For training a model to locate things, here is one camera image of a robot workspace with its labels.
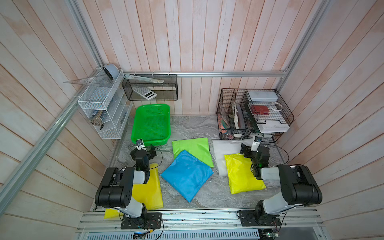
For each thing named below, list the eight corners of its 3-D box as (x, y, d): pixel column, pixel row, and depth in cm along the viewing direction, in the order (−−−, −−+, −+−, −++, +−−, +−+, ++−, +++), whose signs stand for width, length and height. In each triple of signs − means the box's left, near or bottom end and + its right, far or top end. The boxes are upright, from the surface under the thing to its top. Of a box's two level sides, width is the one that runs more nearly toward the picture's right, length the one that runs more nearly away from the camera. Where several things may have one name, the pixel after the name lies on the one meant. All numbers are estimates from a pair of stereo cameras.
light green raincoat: (171, 166, 94) (170, 164, 91) (173, 140, 106) (172, 137, 104) (212, 166, 94) (213, 164, 91) (209, 140, 107) (210, 137, 104)
